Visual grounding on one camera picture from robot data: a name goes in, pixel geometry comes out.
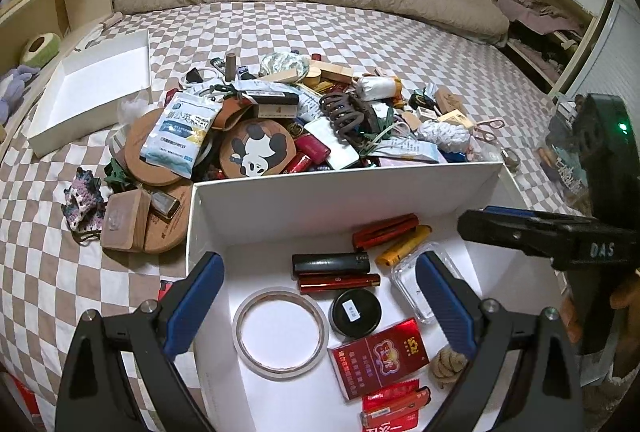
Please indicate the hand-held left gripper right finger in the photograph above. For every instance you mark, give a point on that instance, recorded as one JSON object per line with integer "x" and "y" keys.
{"x": 445, "y": 302}

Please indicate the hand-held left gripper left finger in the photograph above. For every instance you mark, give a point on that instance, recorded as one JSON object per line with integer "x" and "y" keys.
{"x": 197, "y": 297}

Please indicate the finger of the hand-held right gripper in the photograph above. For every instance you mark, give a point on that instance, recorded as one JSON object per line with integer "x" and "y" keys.
{"x": 510, "y": 234}
{"x": 550, "y": 218}

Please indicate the silver harmonica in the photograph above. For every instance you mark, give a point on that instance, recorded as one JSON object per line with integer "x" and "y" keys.
{"x": 165, "y": 206}

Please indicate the large white cardboard box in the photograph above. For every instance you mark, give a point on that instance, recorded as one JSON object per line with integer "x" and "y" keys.
{"x": 300, "y": 207}

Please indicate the person's right forearm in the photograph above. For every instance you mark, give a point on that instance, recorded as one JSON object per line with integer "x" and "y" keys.
{"x": 610, "y": 407}

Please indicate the clear plastic container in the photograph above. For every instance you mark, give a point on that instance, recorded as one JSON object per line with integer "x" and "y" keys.
{"x": 562, "y": 146}

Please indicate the person's right hand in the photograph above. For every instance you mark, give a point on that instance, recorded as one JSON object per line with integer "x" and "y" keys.
{"x": 627, "y": 294}

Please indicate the clear plastic case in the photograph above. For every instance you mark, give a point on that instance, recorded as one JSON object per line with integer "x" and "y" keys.
{"x": 415, "y": 292}

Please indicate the clear tape roll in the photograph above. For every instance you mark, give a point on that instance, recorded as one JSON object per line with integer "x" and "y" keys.
{"x": 240, "y": 322}

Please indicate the yellow lighter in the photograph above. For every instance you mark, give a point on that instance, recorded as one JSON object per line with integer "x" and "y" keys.
{"x": 402, "y": 248}

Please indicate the round cork coaster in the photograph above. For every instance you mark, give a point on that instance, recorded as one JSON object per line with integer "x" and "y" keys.
{"x": 167, "y": 232}

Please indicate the red cigarette pack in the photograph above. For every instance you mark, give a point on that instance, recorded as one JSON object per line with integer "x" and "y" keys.
{"x": 380, "y": 357}

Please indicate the black round tin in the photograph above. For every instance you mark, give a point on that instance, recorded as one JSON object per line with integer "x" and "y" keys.
{"x": 355, "y": 314}

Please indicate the red lighter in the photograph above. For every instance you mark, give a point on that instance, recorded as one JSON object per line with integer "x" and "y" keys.
{"x": 385, "y": 232}

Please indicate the light wooden box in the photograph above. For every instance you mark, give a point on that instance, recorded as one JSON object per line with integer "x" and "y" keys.
{"x": 125, "y": 219}

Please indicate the dark red gold-trimmed tube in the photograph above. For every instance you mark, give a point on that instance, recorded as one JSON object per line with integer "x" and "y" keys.
{"x": 340, "y": 283}

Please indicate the pink scissors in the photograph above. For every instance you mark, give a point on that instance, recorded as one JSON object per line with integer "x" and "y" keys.
{"x": 487, "y": 129}

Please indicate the red flat packet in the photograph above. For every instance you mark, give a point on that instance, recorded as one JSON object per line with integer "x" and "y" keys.
{"x": 395, "y": 407}

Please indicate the white yarn ball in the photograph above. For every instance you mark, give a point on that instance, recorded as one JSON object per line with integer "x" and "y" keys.
{"x": 445, "y": 134}

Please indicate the black lighter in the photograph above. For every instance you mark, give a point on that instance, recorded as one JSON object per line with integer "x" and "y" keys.
{"x": 330, "y": 263}

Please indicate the small beige box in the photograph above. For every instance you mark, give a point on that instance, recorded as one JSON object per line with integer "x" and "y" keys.
{"x": 457, "y": 120}

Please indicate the green plastic clip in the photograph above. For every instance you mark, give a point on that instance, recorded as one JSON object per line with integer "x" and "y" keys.
{"x": 117, "y": 174}

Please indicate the purple blue crochet piece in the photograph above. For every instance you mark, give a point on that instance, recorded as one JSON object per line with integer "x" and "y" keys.
{"x": 82, "y": 202}

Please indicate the panda round coaster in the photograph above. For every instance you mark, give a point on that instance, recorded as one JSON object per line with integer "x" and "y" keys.
{"x": 257, "y": 149}

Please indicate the white blue foil packet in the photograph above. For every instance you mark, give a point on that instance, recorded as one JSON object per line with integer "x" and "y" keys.
{"x": 180, "y": 131}

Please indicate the open closet with clothes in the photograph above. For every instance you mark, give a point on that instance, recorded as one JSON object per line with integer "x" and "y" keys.
{"x": 530, "y": 6}

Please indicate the white flat card case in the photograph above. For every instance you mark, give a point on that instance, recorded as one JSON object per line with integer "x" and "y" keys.
{"x": 332, "y": 144}

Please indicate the white cloth roll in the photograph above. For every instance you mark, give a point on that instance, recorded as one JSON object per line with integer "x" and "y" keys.
{"x": 377, "y": 87}

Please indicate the white cotton fluff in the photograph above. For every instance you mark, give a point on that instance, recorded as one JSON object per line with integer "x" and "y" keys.
{"x": 134, "y": 109}

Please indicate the brown hair claw clip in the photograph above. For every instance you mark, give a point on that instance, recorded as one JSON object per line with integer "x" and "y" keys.
{"x": 345, "y": 111}

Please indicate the red box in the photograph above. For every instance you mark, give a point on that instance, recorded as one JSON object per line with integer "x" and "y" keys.
{"x": 20, "y": 402}

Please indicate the wooden cylinder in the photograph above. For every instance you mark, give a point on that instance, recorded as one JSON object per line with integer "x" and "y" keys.
{"x": 230, "y": 67}

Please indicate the shallow white box lid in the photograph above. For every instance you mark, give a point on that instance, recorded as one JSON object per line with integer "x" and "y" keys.
{"x": 95, "y": 76}

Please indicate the silver patterned foil bag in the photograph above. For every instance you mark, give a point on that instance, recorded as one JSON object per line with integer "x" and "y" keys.
{"x": 285, "y": 61}

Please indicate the purple plush toy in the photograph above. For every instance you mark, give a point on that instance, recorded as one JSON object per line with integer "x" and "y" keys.
{"x": 12, "y": 91}

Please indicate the checkered bed sheet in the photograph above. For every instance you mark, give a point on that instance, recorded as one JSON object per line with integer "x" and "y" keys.
{"x": 300, "y": 26}

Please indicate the avocado plush toy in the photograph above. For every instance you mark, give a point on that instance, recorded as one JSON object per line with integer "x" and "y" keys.
{"x": 39, "y": 50}

